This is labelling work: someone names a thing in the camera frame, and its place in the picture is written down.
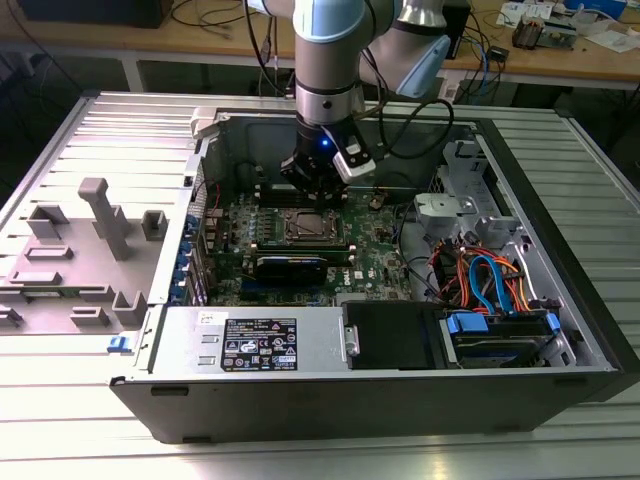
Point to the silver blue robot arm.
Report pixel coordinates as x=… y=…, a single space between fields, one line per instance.
x=325 y=65

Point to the RAM slot white clip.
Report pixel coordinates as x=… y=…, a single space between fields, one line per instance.
x=272 y=194

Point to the CPU socket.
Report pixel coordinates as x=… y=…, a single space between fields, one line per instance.
x=288 y=240

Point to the round coin cell battery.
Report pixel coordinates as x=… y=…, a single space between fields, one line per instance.
x=376 y=202

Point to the black graphics card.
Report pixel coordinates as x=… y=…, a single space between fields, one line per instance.
x=290 y=272

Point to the green motherboard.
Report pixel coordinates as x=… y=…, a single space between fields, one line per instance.
x=370 y=260

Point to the silver power supply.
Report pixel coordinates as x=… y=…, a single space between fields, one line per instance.
x=180 y=325

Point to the tall black box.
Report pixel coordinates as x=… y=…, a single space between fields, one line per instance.
x=457 y=25

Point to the wooden workbench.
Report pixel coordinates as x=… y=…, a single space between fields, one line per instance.
x=150 y=37

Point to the small black adapter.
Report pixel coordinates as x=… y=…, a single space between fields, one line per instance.
x=498 y=54

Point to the black PC case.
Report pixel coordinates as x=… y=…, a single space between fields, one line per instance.
x=300 y=410

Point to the blue plastic latch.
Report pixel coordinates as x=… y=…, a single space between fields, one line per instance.
x=119 y=344

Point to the metal finned heat sink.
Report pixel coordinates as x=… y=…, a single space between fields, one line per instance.
x=529 y=32

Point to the grey plastic parts rack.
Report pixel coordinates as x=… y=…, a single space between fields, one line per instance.
x=75 y=280

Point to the hard disk in blue carrier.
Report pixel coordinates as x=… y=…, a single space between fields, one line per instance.
x=500 y=350

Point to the white printed papers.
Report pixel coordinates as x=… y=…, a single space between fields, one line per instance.
x=520 y=12

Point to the wide black box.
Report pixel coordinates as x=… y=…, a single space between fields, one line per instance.
x=95 y=12

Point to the green circuit board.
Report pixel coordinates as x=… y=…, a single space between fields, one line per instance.
x=560 y=35

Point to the white plastic bag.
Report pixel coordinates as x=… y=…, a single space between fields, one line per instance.
x=610 y=40

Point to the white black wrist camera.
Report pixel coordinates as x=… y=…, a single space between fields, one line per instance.
x=356 y=162

